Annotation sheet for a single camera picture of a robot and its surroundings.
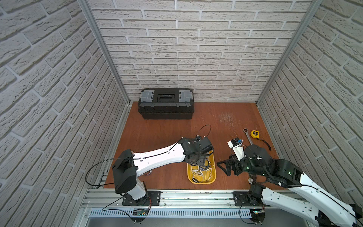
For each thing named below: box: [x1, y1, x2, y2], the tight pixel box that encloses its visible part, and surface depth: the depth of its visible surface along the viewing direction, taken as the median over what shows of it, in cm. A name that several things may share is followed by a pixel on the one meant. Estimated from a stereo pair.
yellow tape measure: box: [250, 130, 260, 139], surface depth 99 cm
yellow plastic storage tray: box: [186, 150, 217, 185], surface depth 81 cm
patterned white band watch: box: [192, 172, 204, 183], surface depth 81 cm
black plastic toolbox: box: [138, 87, 195, 120], surface depth 100 cm
